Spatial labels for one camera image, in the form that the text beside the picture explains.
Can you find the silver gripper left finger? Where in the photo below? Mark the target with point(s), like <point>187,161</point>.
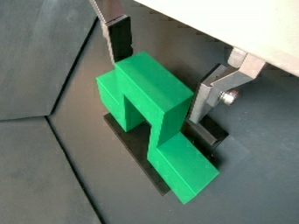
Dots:
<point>117,28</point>

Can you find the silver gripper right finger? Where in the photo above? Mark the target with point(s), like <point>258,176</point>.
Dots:
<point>218,86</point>

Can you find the green stepped block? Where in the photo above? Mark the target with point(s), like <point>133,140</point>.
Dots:
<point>141,92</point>

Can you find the black angle fixture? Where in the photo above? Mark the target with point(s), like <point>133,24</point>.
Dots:
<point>182,165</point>

